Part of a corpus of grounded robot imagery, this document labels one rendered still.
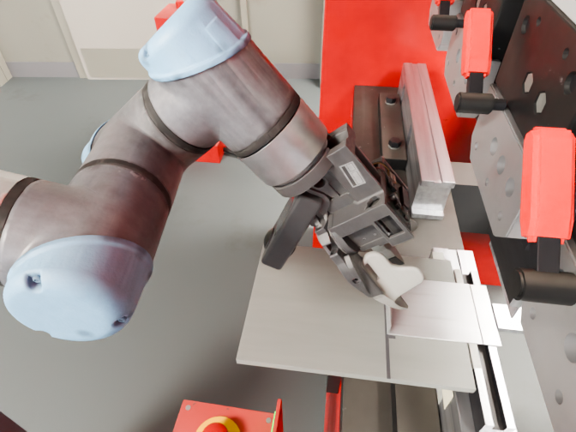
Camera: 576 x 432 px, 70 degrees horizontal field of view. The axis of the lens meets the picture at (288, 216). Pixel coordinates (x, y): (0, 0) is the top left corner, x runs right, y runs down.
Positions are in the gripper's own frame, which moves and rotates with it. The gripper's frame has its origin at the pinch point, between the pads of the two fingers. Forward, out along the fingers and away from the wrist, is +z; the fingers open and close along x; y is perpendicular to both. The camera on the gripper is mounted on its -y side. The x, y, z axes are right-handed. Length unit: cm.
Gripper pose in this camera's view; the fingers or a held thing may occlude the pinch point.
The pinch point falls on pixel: (393, 280)
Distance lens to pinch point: 50.1
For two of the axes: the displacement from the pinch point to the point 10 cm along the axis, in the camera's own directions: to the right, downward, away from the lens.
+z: 6.5, 6.0, 4.7
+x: 1.3, -6.9, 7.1
